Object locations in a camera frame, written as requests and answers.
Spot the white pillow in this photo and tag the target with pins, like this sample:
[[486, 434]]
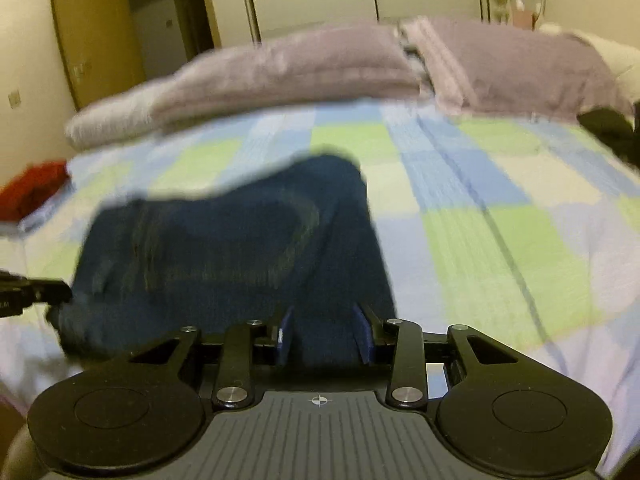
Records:
[[607, 52]]

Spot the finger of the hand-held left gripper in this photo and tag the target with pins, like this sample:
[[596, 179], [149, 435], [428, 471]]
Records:
[[52, 291]]

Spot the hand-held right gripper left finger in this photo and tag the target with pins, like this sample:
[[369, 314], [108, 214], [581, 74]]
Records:
[[285, 342]]

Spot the wall switch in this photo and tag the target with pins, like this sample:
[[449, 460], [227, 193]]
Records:
[[14, 98]]

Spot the black cloth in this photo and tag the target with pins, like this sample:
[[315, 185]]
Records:
[[612, 132]]

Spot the dark blue jeans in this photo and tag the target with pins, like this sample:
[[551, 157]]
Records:
[[225, 260]]

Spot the checkered bed sheet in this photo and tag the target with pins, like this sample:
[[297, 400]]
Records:
[[475, 220]]

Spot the right purple pillow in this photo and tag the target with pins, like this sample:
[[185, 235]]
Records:
[[510, 65]]

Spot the wooden door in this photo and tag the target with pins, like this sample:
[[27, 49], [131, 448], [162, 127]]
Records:
[[100, 30]]

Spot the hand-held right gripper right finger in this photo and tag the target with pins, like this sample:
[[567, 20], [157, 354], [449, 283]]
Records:
[[364, 335]]

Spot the red garment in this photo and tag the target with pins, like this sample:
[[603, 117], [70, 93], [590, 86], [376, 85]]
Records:
[[30, 190]]

